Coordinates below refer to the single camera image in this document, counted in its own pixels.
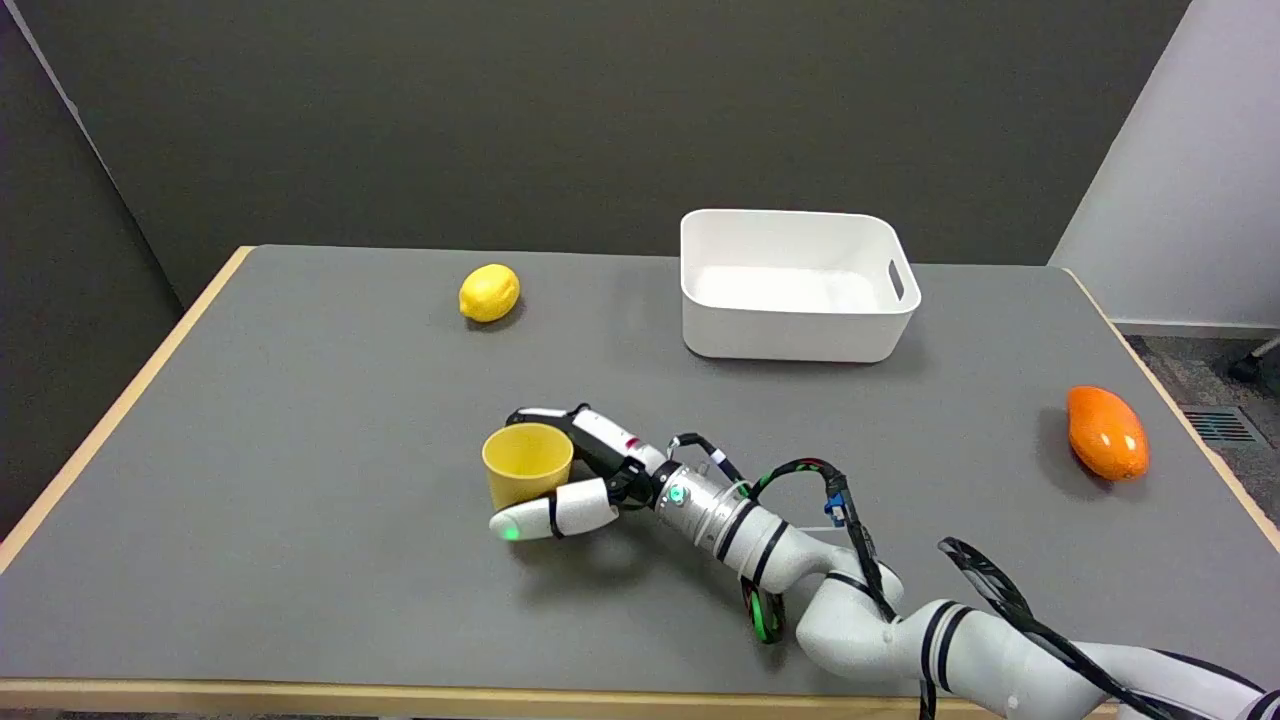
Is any yellow lemon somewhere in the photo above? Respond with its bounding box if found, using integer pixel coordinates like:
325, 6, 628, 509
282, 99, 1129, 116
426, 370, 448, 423
458, 263, 522, 324

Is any orange mango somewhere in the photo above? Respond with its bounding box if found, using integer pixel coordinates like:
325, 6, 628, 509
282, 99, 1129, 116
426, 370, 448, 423
1066, 385, 1151, 482

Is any yellow plastic cup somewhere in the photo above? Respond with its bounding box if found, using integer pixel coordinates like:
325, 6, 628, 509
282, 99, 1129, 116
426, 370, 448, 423
481, 422, 576, 512

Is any floor vent grille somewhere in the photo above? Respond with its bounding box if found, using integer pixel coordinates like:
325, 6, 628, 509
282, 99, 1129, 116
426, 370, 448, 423
1181, 404, 1259, 445

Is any black chair caster leg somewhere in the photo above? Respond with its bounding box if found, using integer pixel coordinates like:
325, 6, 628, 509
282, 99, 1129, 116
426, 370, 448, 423
1228, 335, 1280, 385

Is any white plastic storage box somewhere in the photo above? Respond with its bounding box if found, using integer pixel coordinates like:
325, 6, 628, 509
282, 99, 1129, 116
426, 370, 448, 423
679, 208, 922, 364

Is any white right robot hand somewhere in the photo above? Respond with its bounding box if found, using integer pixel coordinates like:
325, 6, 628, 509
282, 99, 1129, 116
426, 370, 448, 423
488, 404, 683, 543

